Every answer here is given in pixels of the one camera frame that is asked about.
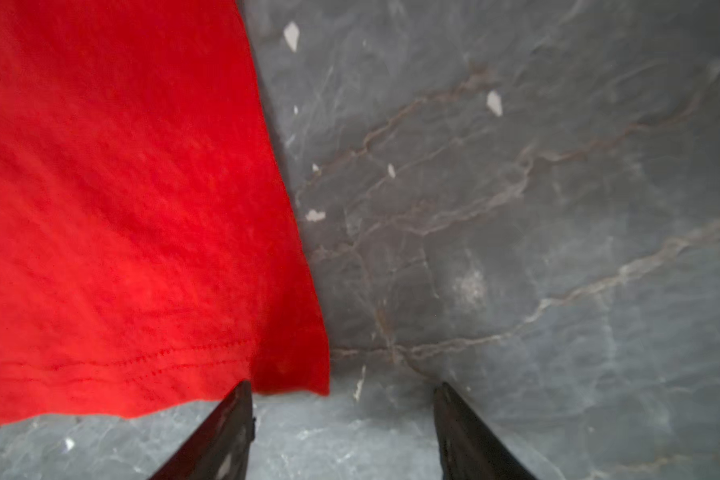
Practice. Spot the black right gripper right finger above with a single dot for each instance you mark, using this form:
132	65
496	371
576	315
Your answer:
468	449

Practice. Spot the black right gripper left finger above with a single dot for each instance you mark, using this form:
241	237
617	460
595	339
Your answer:
219	448

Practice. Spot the red t shirt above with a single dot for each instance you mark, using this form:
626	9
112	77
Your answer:
149	254

